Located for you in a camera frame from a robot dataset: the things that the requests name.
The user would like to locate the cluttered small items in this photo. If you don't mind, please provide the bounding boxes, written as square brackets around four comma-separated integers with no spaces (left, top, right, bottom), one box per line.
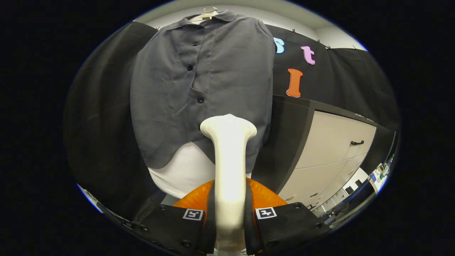
[368,153,396,194]

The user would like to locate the grey top drawer cabinet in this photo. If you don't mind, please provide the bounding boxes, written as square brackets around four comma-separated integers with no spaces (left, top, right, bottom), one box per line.
[251,95,391,213]

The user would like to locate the white garment steamer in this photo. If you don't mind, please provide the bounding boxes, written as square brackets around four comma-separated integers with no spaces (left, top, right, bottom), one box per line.
[200,114,257,255]

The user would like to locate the white undershirt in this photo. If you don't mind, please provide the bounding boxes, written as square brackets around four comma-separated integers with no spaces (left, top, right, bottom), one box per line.
[148,142,253,199]

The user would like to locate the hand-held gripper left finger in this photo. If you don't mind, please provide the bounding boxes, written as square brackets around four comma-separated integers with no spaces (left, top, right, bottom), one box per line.
[132,180,217,256]

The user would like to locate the grey button shirt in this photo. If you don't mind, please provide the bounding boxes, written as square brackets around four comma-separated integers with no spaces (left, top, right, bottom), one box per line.
[130,10,277,170]

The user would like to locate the white drawer unit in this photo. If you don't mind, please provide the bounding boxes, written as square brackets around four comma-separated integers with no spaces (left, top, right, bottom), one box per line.
[313,167,371,218]

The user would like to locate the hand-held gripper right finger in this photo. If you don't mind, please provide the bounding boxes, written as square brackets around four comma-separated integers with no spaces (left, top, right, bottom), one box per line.
[245,178,333,256]

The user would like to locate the cream clothes hanger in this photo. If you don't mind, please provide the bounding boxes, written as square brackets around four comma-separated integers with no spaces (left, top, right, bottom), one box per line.
[190,6,219,22]

